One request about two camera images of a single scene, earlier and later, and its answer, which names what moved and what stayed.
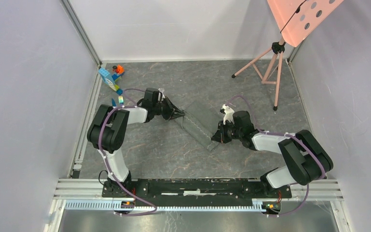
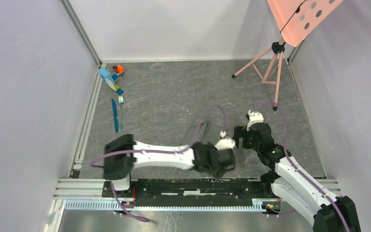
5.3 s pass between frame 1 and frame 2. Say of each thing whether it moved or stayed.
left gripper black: moved
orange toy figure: stayed
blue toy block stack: stayed
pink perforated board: stayed
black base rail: stayed
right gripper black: moved
